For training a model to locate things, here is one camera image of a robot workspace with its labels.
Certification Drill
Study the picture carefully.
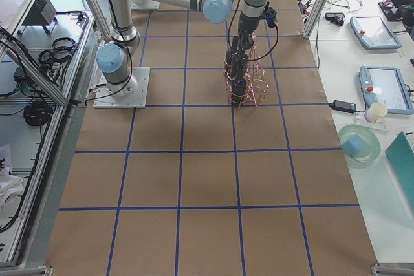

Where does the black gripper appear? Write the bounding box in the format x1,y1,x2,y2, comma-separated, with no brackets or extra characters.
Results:
238,12,261,50

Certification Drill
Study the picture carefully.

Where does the dark wine bottle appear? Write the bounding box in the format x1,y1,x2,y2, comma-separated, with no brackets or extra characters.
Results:
230,76,246,106
230,50,248,80

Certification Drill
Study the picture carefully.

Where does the dark wine bottle far basket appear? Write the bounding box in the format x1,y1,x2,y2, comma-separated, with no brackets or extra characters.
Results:
224,36,239,79

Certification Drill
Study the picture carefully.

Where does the black controller device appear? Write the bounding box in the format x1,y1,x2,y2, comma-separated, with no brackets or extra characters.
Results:
325,12,345,26

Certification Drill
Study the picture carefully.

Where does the black power adapter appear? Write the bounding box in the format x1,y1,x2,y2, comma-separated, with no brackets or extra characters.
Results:
329,100,356,114

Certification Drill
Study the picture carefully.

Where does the upper teach pendant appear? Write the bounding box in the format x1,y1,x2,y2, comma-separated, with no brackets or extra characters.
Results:
350,16,402,49

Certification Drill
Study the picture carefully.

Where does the teach pendant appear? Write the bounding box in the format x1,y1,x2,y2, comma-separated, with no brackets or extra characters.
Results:
350,16,402,49
358,66,413,115

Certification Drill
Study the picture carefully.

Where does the lower teach pendant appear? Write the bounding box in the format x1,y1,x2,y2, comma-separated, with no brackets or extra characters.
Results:
358,66,413,115

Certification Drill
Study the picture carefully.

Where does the white paper cup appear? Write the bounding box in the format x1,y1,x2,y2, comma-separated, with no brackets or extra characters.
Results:
364,102,388,123

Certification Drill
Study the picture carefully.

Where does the blue foam block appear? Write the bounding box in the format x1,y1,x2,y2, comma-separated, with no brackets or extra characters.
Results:
342,134,366,156

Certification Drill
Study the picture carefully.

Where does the green glass plate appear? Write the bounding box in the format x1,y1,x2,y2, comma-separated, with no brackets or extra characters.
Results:
338,124,381,162

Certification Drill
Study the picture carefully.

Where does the teal board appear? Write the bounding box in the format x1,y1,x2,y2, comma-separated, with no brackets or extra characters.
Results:
386,131,413,211

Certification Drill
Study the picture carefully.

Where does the grey electronics box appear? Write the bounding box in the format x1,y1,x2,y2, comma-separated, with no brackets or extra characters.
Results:
17,0,57,35

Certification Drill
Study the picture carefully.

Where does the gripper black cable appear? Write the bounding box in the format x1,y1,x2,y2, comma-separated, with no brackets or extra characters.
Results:
226,0,280,61

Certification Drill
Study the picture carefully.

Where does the copper wire wine basket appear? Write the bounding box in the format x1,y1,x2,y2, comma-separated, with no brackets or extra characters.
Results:
224,34,269,107

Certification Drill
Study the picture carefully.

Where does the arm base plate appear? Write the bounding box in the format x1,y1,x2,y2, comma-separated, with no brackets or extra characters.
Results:
93,67,150,109
131,0,160,11

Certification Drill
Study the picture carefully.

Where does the black coiled cable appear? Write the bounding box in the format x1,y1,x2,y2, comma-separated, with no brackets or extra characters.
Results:
23,98,52,127

